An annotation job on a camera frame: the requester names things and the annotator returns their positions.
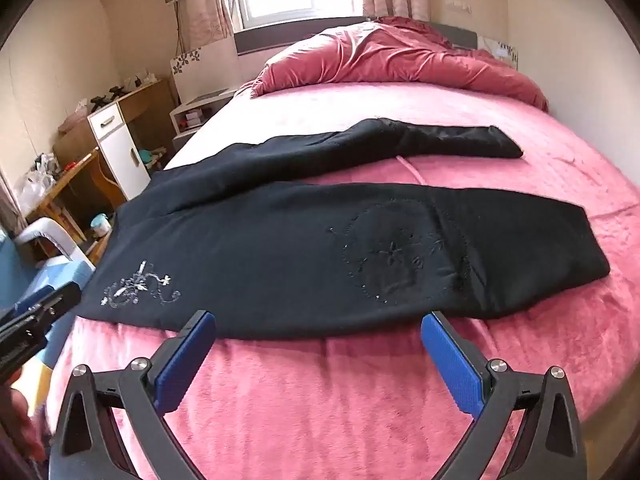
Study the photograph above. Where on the person's left hand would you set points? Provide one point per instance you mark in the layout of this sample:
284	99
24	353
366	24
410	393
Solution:
25	425

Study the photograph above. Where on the wooden desk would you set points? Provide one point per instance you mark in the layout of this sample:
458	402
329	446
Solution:
75	160

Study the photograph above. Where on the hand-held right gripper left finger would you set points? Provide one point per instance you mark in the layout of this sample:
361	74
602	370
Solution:
182	362

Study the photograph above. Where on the teal lidded jar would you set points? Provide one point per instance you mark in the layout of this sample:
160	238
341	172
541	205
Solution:
101	223

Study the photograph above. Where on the red velvet duvet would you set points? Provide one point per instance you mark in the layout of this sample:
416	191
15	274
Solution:
395	60

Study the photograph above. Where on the white cabinet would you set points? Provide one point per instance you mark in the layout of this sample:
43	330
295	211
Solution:
117	147

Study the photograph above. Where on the clear plastic bag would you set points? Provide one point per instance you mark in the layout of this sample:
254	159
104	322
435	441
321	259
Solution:
35	182

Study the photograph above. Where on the dark grey headboard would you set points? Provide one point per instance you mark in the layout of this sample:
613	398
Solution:
260	40

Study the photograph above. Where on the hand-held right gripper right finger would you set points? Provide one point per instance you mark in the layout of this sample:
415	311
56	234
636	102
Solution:
452	362

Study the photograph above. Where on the white open nightstand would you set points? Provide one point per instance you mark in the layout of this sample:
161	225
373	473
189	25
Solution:
197	112

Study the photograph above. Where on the white wall outlet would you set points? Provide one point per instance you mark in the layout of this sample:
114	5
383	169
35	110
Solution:
457	5

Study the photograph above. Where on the white floral board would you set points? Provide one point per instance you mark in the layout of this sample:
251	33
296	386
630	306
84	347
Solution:
500	50
192	72

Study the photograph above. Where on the black embroidered pants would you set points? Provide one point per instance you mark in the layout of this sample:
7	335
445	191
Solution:
280	250

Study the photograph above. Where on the blue and white chair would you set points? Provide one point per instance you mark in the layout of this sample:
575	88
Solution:
45	260

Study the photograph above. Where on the pink plush bed sheet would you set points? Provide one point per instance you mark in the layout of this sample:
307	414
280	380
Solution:
375	400

